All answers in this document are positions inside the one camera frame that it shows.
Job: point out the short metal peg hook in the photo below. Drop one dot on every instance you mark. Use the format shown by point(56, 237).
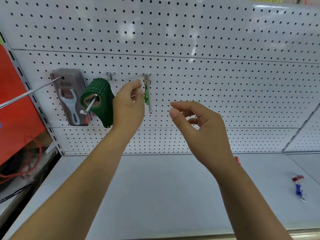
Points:
point(89, 105)

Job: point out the person's right middle finger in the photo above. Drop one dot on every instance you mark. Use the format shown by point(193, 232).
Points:
point(193, 120)

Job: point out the stack of green bottle openers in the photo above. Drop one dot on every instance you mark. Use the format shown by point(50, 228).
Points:
point(101, 92)

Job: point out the person's left hand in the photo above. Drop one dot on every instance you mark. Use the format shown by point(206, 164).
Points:
point(125, 109)

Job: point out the long metal peg hook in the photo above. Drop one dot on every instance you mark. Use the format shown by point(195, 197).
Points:
point(27, 92)

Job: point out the person's left thumb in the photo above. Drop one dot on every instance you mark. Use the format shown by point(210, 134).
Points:
point(140, 102)

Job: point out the angled white pegboard panel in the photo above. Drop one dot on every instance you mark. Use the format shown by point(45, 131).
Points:
point(306, 137)

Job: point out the person's left forearm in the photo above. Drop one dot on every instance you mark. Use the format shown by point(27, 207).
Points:
point(82, 187)

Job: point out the person's right hand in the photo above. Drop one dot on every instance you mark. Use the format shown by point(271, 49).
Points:
point(207, 132)

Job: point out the person's right thumb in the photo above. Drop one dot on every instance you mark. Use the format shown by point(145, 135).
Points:
point(178, 116)

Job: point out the red paper bag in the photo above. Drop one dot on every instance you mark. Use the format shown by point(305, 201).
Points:
point(15, 104)

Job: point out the pink and white packet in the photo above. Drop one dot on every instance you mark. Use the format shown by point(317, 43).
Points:
point(305, 0)

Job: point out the small empty metal hook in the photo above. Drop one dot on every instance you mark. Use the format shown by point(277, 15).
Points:
point(110, 75)

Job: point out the slotted white shelf upright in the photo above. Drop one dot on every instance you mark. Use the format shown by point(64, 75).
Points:
point(32, 97)

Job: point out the stack of packaged bottle openers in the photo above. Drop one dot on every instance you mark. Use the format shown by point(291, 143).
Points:
point(66, 97)

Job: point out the person's right forearm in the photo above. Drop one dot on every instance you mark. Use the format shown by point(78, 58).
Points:
point(247, 207)

